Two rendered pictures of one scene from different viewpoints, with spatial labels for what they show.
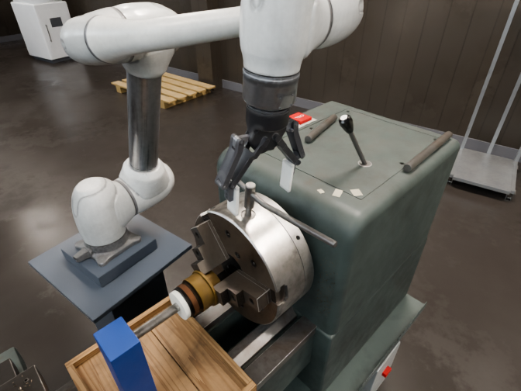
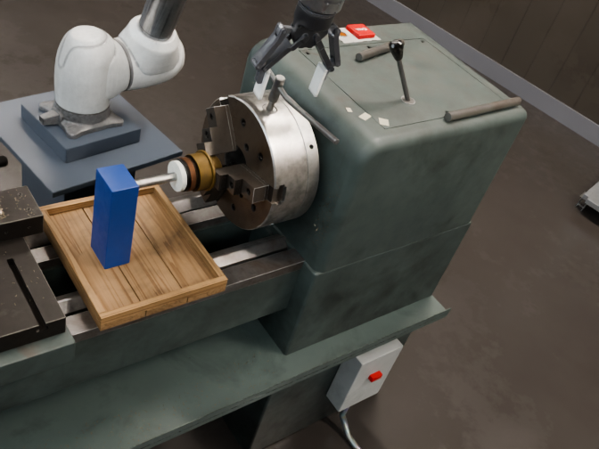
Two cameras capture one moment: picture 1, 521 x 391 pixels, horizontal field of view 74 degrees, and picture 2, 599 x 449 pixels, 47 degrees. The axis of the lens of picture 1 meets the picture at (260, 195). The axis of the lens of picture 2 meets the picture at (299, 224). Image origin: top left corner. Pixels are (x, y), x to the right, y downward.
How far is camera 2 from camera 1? 0.76 m
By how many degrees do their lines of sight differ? 5
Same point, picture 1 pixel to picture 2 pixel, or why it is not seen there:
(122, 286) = (90, 169)
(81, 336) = not seen: outside the picture
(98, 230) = (81, 93)
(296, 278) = (298, 185)
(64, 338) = not seen: outside the picture
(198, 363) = (172, 249)
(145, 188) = (149, 60)
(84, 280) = (45, 149)
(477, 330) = (521, 395)
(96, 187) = (95, 39)
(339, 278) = (340, 201)
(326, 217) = (345, 134)
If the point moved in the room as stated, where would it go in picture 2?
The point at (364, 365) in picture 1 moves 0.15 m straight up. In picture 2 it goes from (348, 344) to (364, 310)
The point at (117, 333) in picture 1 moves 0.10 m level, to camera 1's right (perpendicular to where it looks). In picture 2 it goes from (118, 175) to (166, 189)
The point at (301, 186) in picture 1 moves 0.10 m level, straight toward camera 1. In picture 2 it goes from (332, 100) to (320, 119)
